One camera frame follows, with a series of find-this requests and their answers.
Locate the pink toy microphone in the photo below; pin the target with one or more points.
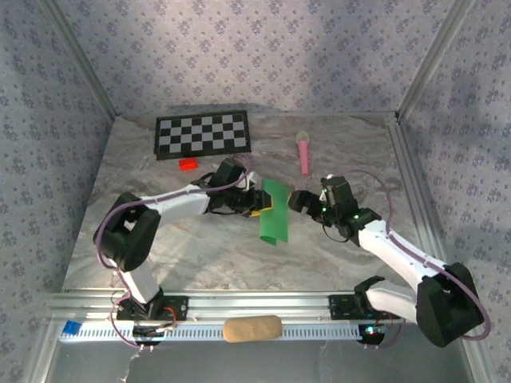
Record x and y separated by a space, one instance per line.
303 155

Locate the blue toy brick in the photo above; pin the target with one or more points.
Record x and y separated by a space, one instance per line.
72 327

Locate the aluminium side rail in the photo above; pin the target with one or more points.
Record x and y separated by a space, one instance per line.
411 167

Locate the green paper sheet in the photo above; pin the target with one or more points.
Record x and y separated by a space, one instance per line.
275 227

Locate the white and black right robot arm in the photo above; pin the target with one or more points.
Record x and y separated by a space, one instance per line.
399 255

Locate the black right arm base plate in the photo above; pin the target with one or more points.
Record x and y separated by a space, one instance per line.
339 307

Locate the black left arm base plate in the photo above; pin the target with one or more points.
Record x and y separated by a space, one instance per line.
175 309

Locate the aluminium frame leg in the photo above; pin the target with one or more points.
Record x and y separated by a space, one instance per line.
479 363
42 355

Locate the black and white checkerboard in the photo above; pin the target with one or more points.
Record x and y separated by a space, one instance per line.
203 135

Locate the tan oblong sponge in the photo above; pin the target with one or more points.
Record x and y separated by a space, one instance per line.
252 328

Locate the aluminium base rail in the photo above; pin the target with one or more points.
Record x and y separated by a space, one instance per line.
255 303

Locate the red toy brick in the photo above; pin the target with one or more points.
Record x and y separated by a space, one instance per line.
188 164

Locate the black controller board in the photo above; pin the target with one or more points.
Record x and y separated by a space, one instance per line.
149 332
372 333

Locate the aluminium frame post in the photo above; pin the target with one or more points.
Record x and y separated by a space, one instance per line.
85 64
433 60

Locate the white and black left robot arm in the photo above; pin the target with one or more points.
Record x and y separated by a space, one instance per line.
127 239

